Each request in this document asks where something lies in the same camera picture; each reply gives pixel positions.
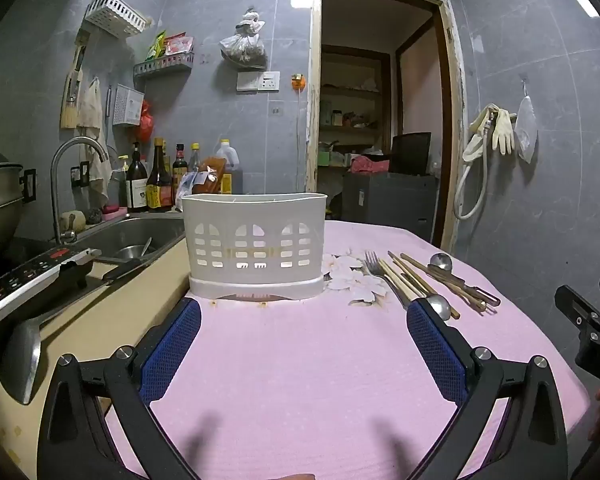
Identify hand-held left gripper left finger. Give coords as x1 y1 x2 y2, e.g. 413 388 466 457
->
36 297 202 480

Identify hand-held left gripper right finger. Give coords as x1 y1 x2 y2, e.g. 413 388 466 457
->
406 297 570 480

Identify metal spoon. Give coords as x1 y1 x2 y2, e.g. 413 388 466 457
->
428 253 501 309
425 295 452 322

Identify brown wooden chopstick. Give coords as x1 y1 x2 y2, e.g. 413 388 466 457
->
400 253 487 312

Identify light wooden chopstick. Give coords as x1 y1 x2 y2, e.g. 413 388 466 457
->
382 260 427 302
378 259 418 307

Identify metal fork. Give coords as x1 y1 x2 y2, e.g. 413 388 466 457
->
364 251 410 309

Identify white plastic utensil basket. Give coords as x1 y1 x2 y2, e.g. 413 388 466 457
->
181 192 327 302

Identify metal bowl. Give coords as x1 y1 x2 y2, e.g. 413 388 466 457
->
112 237 156 262

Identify steel sink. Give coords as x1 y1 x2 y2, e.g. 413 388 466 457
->
77 214 188 267

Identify pink floral tablecloth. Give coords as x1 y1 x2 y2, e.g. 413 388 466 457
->
102 220 593 480

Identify metal spatula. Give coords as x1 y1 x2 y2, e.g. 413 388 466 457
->
0 257 153 406

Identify grey cabinet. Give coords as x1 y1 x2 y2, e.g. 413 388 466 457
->
342 172 439 242

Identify clear plastic packet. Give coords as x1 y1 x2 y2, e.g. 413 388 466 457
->
175 170 211 211

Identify induction cooker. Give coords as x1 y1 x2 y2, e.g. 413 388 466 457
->
0 245 103 332

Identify soy sauce bottle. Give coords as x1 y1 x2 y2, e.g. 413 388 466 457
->
146 137 174 211

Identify dark glass bottle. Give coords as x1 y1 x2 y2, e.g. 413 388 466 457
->
126 141 149 212

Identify detergent bottle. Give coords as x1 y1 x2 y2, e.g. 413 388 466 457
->
112 155 131 209

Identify red cap sauce bottle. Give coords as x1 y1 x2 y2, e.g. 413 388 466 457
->
172 144 189 192

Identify clear hanging plastic bag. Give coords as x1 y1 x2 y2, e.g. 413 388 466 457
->
513 85 539 164

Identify cream rubber glove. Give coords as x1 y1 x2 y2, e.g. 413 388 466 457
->
462 104 501 163
490 107 517 156

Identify plastic oil jug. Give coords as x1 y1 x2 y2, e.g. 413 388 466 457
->
215 139 244 195

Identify red cloth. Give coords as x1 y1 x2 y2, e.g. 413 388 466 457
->
350 155 392 176

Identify steel faucet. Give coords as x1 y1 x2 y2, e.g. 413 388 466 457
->
50 137 111 246

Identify red plastic bag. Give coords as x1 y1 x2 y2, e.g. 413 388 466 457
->
137 100 156 144

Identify small white hanging basket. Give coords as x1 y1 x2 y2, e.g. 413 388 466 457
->
112 84 146 126

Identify hanging dish cloth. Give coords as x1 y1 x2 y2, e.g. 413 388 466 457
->
77 77 113 206

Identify wooden storage shelves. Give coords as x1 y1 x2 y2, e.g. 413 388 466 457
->
319 45 392 171

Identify hanging brush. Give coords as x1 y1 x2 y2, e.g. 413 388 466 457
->
60 30 91 131

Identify snack packets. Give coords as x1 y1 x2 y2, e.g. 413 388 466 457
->
147 30 194 59

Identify hanging knotted plastic bag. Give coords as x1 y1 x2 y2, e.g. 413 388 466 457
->
219 7 268 69

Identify white hose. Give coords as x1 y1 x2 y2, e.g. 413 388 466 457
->
452 119 492 221

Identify wooden door frame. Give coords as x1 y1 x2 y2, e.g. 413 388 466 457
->
305 0 469 252

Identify wall switch panel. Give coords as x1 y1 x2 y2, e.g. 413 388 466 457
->
236 71 281 92

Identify grey wall shelf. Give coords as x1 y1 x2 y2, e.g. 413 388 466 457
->
133 52 196 79

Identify white wall basket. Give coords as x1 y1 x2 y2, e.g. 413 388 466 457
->
82 0 148 39

